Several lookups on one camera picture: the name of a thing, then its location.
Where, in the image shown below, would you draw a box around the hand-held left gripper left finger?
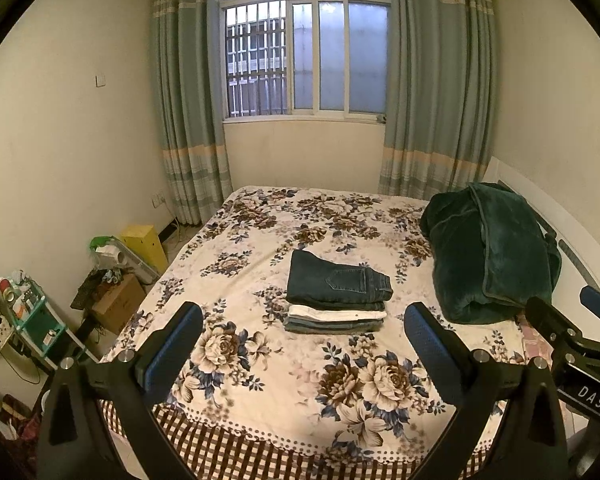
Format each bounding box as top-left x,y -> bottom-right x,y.
36,301 -> 204,480

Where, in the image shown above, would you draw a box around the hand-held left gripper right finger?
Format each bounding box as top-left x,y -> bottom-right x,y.
404,301 -> 570,480

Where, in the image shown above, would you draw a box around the dark blue jeans pants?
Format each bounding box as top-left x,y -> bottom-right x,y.
286,250 -> 394,312

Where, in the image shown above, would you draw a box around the white folded pants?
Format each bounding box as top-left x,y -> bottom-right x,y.
286,304 -> 387,324

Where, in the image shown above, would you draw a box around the stack of folded grey-blue pants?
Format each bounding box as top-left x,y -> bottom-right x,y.
283,319 -> 384,335

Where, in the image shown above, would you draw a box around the white headboard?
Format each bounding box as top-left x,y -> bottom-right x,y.
482,156 -> 600,311

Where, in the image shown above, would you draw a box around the brown cardboard box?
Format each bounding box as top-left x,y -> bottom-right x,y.
91,274 -> 147,336

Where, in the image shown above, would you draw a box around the dark green plush blanket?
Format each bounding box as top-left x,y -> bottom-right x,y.
420,182 -> 563,325

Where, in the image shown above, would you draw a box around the bed with floral sheet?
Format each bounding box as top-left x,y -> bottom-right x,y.
97,185 -> 556,480

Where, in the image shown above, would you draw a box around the yellow box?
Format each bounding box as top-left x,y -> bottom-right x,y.
120,224 -> 170,276

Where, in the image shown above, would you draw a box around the green and white plastic bin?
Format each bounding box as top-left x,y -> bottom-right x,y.
89,235 -> 160,286

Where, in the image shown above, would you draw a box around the green plastic shelf cart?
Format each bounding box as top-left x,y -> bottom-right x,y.
0,270 -> 101,373

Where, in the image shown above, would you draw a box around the green striped curtain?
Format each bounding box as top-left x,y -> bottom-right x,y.
377,0 -> 498,201
150,0 -> 233,226

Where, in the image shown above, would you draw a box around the barred window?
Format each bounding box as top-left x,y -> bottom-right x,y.
207,0 -> 393,122

